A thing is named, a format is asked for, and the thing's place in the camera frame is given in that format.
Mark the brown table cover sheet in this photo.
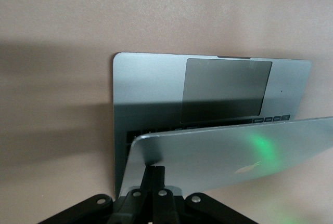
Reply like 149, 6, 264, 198
0, 0, 333, 224

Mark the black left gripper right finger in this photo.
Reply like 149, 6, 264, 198
152, 165, 264, 224

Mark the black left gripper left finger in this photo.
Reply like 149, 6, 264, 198
39, 165, 156, 224

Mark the silver grey laptop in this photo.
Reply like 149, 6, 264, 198
112, 51, 333, 199

